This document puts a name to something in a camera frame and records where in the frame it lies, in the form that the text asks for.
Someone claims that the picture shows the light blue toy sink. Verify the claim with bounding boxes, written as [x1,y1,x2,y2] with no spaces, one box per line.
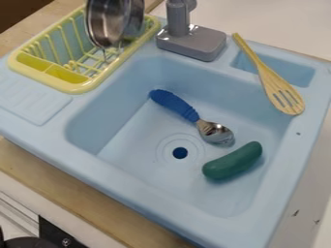
[0,15,331,248]

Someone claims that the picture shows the green toy cucumber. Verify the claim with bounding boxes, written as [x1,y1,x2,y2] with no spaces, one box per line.
[201,140,264,181]

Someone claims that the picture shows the grey tap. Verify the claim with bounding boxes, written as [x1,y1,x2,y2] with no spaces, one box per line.
[155,0,228,63]

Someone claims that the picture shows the wooden slotted spatula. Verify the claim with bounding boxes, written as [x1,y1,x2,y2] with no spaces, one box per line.
[231,32,307,116]

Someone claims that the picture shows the silver pot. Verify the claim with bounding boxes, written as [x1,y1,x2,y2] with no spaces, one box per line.
[82,0,146,50]

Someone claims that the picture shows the yellow dish rack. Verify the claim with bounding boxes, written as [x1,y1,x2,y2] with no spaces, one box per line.
[6,5,162,96]

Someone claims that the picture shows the blue handled silver spoon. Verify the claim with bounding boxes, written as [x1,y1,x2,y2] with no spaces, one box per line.
[147,88,237,147]

